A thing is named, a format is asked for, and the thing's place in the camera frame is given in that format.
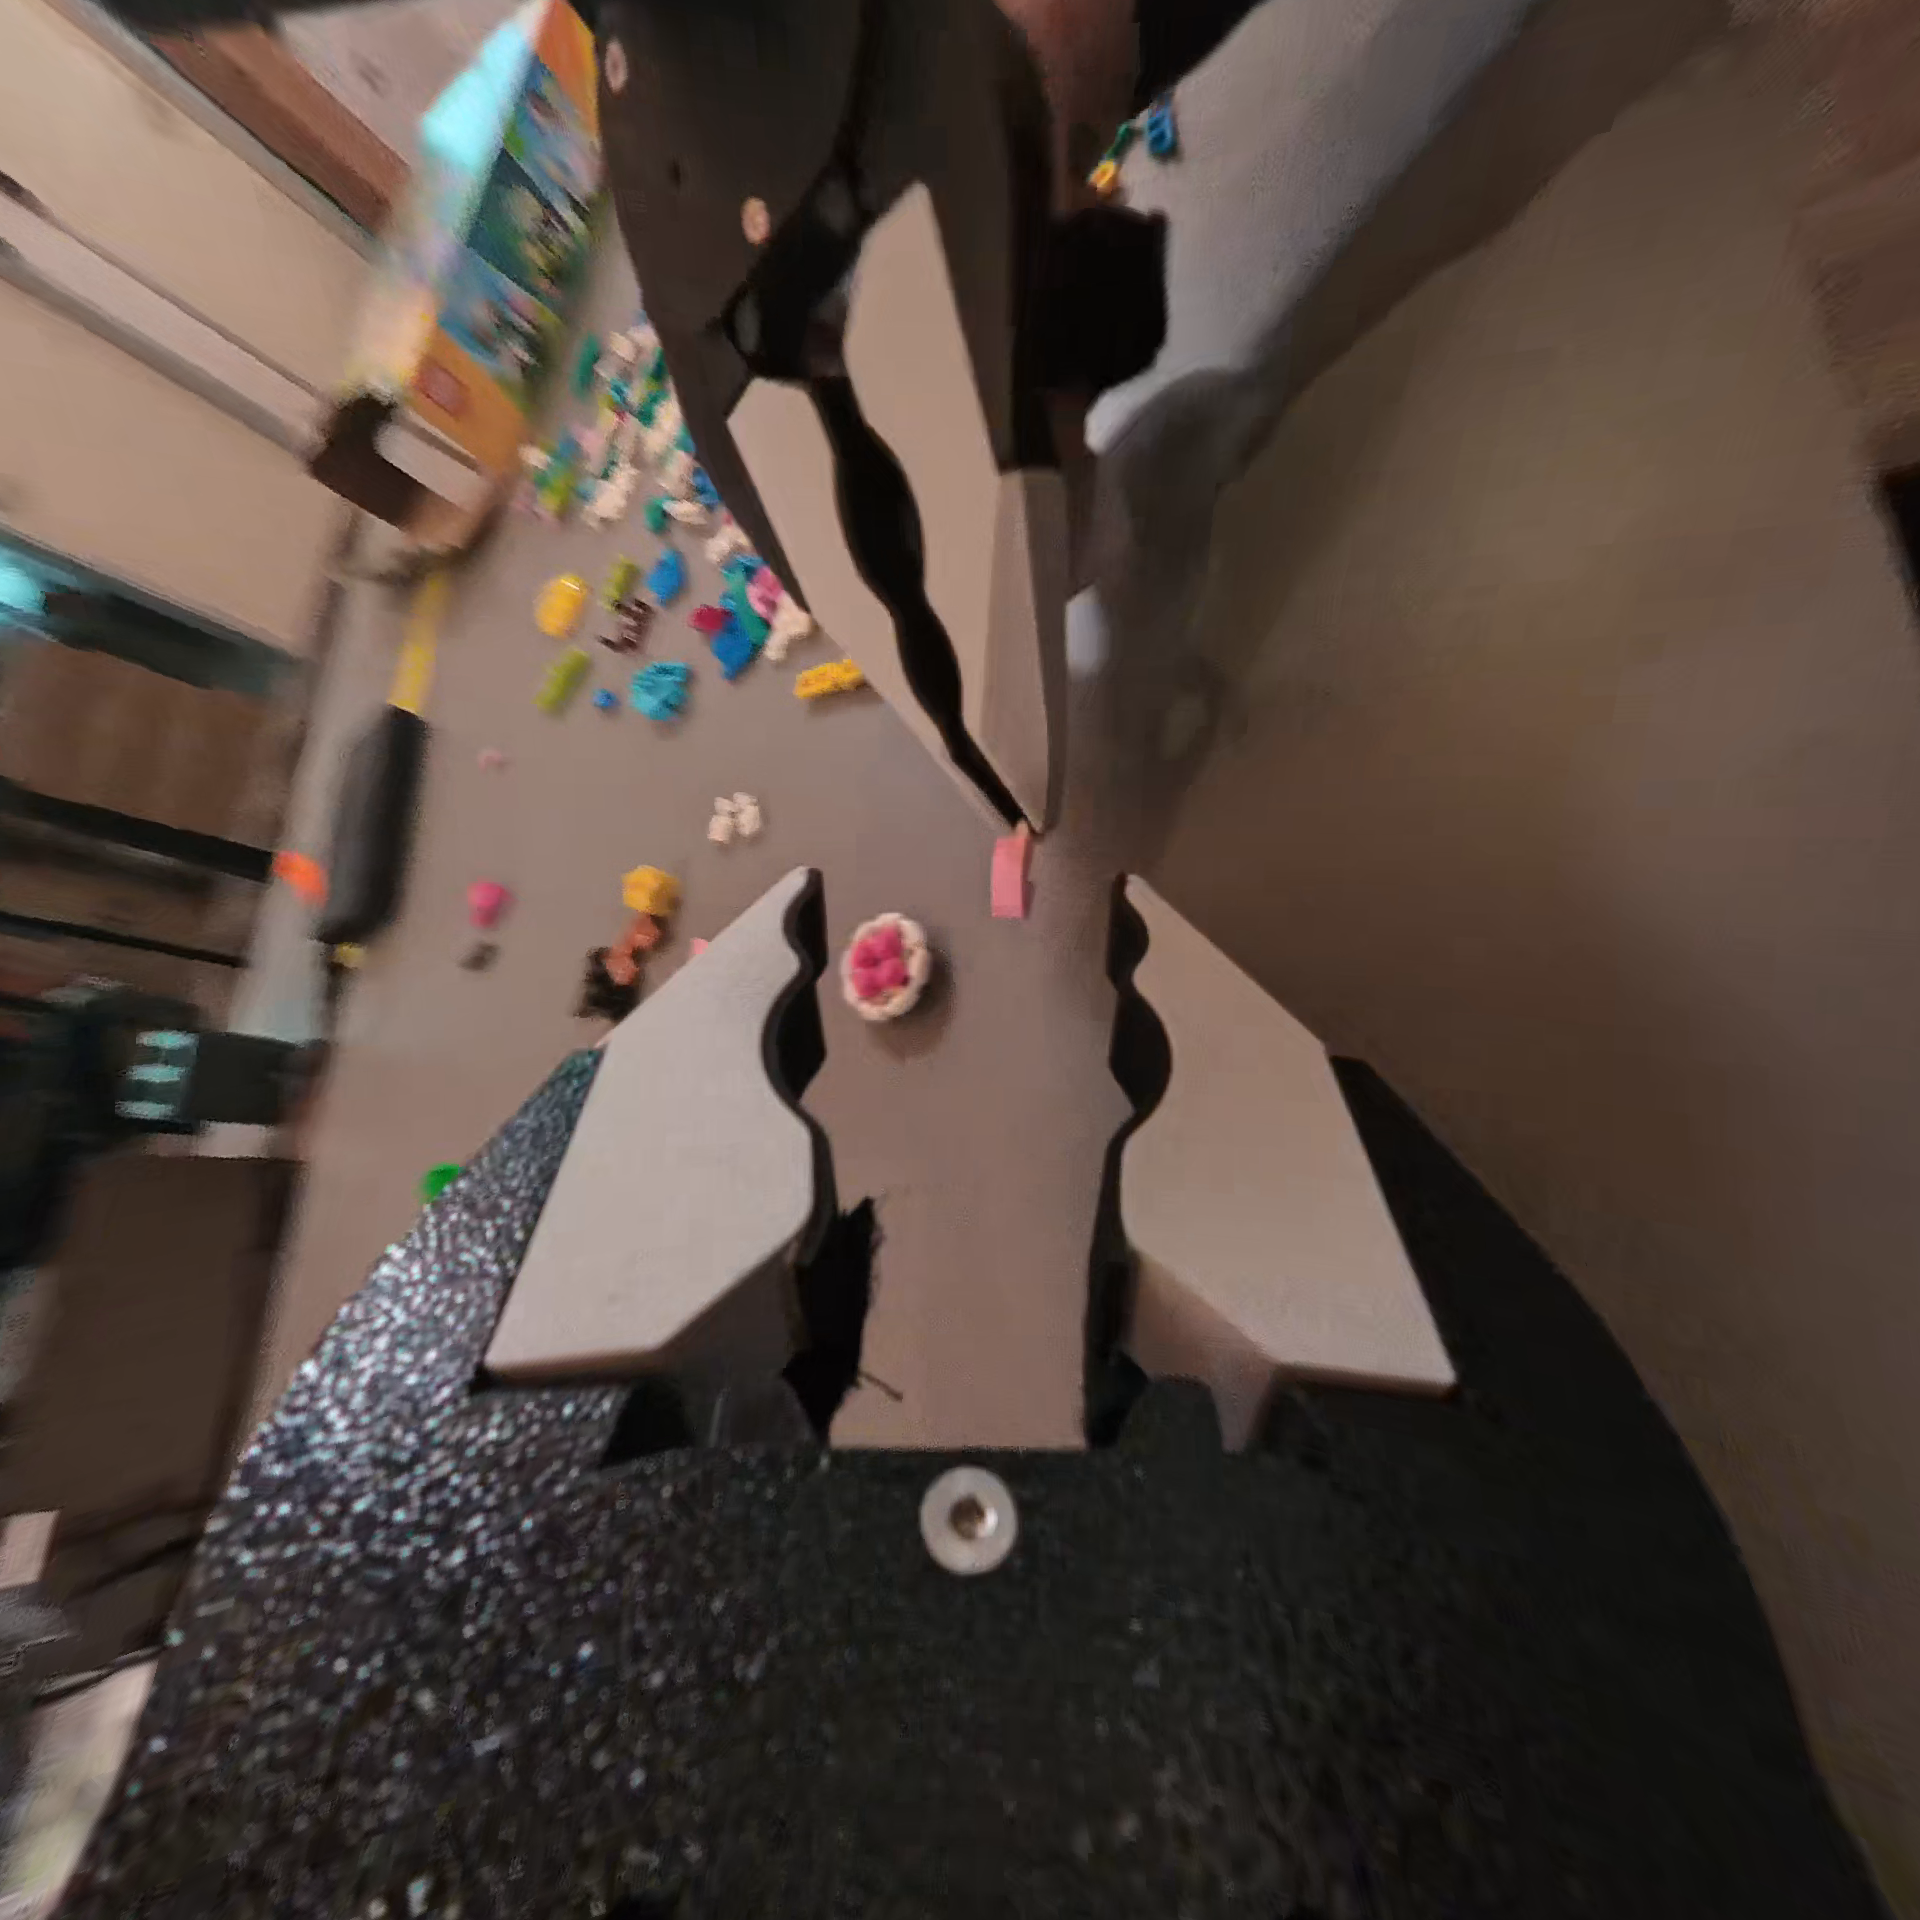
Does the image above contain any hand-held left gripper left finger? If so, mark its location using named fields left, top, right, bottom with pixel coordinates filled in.
left=481, top=867, right=837, bottom=1449

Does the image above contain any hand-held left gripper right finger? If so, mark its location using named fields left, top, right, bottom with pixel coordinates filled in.
left=1083, top=874, right=1460, bottom=1453

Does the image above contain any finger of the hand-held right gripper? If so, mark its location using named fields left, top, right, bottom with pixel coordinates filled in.
left=725, top=374, right=1037, bottom=835
left=839, top=180, right=1072, bottom=835

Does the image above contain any grey desk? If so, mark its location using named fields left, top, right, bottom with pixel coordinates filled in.
left=224, top=0, right=1920, bottom=1920

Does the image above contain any colourful cardboard box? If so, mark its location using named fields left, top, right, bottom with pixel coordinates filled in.
left=305, top=0, right=600, bottom=529

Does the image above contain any white round pie toy brick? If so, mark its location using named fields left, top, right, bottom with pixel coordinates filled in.
left=839, top=909, right=939, bottom=1025

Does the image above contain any yellow tape strip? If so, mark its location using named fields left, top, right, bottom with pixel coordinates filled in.
left=385, top=574, right=452, bottom=713

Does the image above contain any black rectangular block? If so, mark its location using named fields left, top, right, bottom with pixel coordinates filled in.
left=315, top=703, right=432, bottom=946

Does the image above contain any black charger with slots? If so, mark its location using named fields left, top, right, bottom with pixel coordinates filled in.
left=67, top=989, right=325, bottom=1143

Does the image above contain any white door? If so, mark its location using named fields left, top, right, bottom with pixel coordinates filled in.
left=0, top=270, right=353, bottom=647
left=0, top=0, right=376, bottom=437

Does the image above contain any wooden post with red signs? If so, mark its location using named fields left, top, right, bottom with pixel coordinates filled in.
left=151, top=23, right=406, bottom=226

